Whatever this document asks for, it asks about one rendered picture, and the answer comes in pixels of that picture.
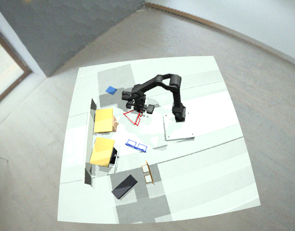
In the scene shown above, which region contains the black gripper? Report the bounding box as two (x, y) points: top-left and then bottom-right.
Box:
(126, 100), (155, 114)

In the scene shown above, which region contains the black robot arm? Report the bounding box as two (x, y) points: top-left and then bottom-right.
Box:
(122, 73), (186, 123)

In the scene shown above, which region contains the blue block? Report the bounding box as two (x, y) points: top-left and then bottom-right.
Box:
(106, 86), (117, 95)

